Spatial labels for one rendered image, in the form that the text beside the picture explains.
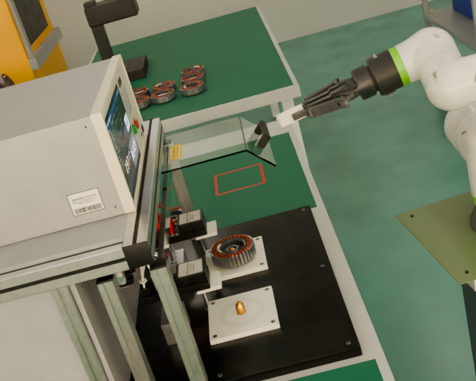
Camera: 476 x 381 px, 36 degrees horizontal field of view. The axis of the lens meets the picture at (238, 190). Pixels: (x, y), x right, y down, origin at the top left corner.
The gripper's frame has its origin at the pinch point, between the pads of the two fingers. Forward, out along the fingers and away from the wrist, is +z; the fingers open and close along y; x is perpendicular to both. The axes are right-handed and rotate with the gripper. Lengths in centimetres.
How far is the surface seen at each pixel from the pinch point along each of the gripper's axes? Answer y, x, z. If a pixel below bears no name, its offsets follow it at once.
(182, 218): -8.1, -9.1, 33.8
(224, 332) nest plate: -39, -22, 29
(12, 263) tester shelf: -49, 18, 52
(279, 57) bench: 174, -47, 10
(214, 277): -31.9, -12.7, 27.0
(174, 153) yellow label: -0.5, 4.1, 29.1
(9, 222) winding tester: -40, 22, 53
